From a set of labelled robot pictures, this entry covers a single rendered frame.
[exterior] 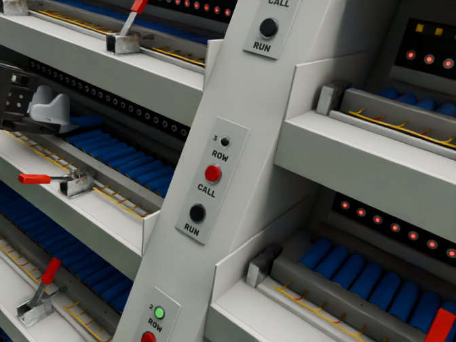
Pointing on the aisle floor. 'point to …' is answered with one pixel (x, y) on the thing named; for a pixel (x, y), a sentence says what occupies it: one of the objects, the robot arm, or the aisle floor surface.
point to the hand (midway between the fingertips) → (66, 126)
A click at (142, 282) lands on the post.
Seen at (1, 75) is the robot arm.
